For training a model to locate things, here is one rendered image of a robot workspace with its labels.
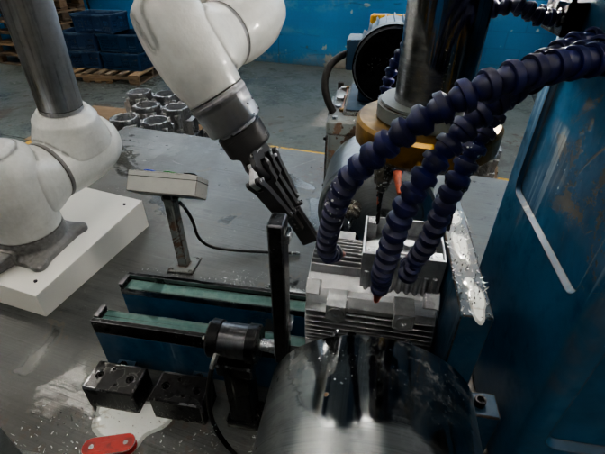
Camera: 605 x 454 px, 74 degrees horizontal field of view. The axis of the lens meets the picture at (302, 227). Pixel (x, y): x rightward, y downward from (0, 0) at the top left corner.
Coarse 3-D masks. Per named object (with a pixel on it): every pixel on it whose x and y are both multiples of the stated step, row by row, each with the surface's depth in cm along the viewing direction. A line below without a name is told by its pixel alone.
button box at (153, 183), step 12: (132, 180) 93; (144, 180) 92; (156, 180) 92; (168, 180) 91; (180, 180) 91; (192, 180) 91; (204, 180) 95; (144, 192) 92; (156, 192) 92; (168, 192) 91; (180, 192) 91; (192, 192) 90; (204, 192) 96
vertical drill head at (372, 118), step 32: (416, 0) 42; (448, 0) 39; (480, 0) 40; (416, 32) 43; (448, 32) 41; (480, 32) 42; (416, 64) 44; (448, 64) 43; (384, 96) 50; (416, 96) 46; (384, 128) 48; (448, 128) 45; (416, 160) 45; (448, 160) 44; (480, 160) 45
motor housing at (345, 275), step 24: (312, 264) 63; (336, 264) 64; (360, 264) 63; (336, 288) 63; (360, 288) 62; (312, 312) 63; (360, 312) 60; (384, 312) 60; (432, 312) 60; (312, 336) 65; (384, 336) 62; (408, 336) 61; (432, 336) 60
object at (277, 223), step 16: (272, 224) 46; (272, 240) 47; (288, 240) 47; (272, 256) 48; (288, 256) 51; (272, 272) 50; (288, 272) 53; (272, 288) 52; (288, 288) 54; (272, 304) 53; (288, 304) 55; (288, 320) 57; (288, 336) 58; (272, 352) 60; (288, 352) 60
